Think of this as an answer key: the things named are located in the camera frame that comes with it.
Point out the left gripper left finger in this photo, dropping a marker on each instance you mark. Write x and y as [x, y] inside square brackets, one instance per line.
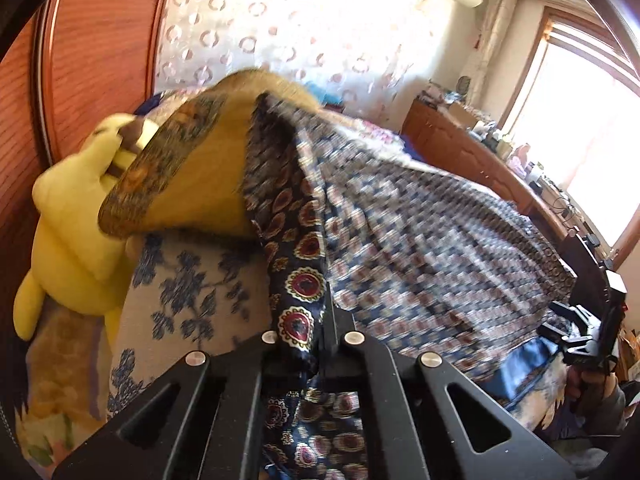
[202, 419]

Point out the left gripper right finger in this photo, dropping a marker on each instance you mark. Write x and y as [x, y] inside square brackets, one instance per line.
[423, 419]

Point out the navy medallion patterned silk garment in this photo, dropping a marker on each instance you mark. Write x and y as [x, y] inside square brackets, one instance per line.
[422, 260]

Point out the person right hand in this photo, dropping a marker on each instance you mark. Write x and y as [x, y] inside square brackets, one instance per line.
[600, 402]

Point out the blue floral white bedsheet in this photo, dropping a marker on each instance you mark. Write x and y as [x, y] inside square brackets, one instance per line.
[189, 292]

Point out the pink floral quilt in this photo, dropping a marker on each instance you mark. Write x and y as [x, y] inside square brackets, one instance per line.
[67, 365]

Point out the pink bottle on sideboard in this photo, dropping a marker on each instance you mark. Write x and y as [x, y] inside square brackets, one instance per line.
[518, 161]

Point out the yellow plush toy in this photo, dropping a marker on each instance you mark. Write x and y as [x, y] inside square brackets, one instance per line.
[73, 262]

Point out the long wooden sideboard cabinet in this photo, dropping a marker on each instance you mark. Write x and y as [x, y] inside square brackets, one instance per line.
[444, 145]

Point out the cardboard box on sideboard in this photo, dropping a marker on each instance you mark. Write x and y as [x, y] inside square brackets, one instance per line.
[461, 117]

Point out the folded mustard gold cloth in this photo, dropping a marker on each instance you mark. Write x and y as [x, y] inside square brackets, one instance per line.
[190, 174]

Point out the small blue toy object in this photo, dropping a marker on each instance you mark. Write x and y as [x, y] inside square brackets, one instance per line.
[323, 95]

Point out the sheer circle patterned curtain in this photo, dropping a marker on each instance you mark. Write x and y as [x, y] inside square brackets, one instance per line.
[377, 55]

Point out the window with wooden frame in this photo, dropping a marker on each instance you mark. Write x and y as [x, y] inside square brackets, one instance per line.
[577, 104]

